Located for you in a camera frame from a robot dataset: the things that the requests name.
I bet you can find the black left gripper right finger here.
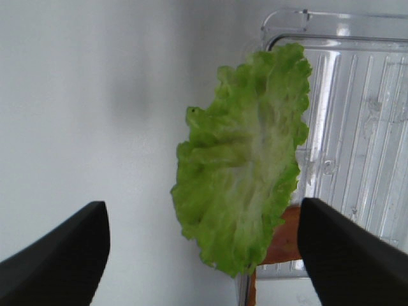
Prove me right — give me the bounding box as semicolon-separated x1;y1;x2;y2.
297;198;407;305

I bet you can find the green lettuce leaf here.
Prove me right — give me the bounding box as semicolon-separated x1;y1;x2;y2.
171;43;312;277

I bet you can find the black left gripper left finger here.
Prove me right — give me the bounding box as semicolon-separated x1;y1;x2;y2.
1;201;110;305

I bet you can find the clear plastic left tray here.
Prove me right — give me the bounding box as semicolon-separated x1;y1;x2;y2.
236;9;407;305

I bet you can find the bacon strip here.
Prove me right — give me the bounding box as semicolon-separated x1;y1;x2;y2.
248;207;303;306

